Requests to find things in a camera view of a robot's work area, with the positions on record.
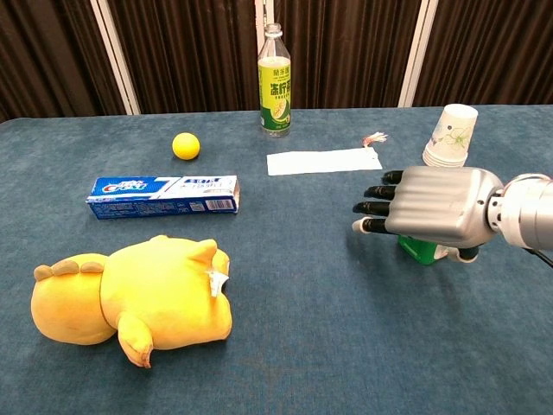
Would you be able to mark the white bookmark with tassel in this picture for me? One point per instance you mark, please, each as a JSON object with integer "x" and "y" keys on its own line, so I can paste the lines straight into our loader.
{"x": 322, "y": 162}

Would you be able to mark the clear lemon tea bottle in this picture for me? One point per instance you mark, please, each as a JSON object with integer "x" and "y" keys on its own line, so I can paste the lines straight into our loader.
{"x": 274, "y": 95}

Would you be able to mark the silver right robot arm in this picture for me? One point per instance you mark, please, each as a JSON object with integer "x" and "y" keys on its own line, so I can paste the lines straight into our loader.
{"x": 527, "y": 212}

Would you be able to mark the yellow ball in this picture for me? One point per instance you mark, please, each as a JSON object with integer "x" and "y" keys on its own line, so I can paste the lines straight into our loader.
{"x": 186, "y": 146}

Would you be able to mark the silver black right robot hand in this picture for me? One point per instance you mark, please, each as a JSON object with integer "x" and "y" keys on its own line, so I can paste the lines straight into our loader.
{"x": 436, "y": 203}

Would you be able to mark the blue toothpaste box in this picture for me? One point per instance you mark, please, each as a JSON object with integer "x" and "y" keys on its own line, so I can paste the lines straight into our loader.
{"x": 164, "y": 196}

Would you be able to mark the blue felt table cloth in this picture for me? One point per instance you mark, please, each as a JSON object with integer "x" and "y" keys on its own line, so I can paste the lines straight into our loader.
{"x": 302, "y": 324}

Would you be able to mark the stacked white paper cups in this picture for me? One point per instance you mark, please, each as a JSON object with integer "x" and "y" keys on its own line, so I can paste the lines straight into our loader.
{"x": 451, "y": 134}

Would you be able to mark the yellow plush toy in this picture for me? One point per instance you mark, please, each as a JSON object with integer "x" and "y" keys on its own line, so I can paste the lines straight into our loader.
{"x": 164, "y": 294}

